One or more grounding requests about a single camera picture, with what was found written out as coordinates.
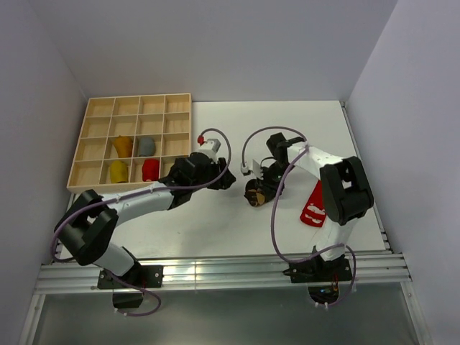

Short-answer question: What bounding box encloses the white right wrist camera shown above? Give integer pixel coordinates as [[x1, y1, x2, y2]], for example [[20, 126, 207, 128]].
[[240, 160, 263, 179]]

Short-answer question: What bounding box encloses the rolled red sock in tray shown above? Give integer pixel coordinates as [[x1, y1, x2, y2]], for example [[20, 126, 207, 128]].
[[142, 159, 160, 182]]

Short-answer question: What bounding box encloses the red white fluffy sock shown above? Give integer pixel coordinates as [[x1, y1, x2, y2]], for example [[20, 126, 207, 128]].
[[300, 180, 326, 228]]

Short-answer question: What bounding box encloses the grey sock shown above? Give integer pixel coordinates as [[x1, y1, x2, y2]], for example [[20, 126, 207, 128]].
[[137, 137, 156, 157]]

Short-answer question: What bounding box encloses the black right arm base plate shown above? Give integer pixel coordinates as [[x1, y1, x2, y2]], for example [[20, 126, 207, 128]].
[[282, 256, 352, 283]]

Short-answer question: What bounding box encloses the aluminium rail frame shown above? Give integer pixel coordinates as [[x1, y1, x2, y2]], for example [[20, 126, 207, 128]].
[[19, 101, 433, 344]]

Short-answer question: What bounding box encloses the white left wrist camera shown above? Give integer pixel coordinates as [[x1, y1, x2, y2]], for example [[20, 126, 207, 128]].
[[197, 135, 221, 162]]

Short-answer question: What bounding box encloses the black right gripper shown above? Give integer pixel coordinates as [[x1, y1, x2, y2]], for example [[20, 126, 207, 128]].
[[255, 162, 295, 202]]

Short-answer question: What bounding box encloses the black box under rail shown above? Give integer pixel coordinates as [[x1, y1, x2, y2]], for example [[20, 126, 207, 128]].
[[112, 293, 144, 310]]

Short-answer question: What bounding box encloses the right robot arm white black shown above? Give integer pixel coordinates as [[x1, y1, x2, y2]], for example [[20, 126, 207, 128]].
[[267, 133, 374, 283]]

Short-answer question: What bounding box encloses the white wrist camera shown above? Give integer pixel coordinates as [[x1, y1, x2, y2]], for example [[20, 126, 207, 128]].
[[197, 135, 221, 162], [240, 160, 263, 179]]

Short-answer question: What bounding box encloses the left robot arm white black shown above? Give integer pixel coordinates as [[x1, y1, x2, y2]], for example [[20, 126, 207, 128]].
[[51, 152, 236, 287]]

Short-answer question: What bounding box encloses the brown argyle sock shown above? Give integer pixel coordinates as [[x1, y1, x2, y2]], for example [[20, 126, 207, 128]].
[[244, 179, 267, 207]]

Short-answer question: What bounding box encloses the wooden compartment tray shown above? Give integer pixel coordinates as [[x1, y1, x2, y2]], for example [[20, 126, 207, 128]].
[[67, 93, 192, 193]]

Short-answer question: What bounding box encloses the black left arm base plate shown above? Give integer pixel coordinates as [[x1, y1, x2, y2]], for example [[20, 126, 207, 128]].
[[97, 265, 163, 290]]

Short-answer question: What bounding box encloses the rolled mustard sock in tray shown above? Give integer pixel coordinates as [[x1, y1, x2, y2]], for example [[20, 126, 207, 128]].
[[109, 160, 129, 184]]

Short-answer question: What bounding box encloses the mustard yellow striped sock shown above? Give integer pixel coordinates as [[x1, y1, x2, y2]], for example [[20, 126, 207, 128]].
[[113, 136, 133, 158]]

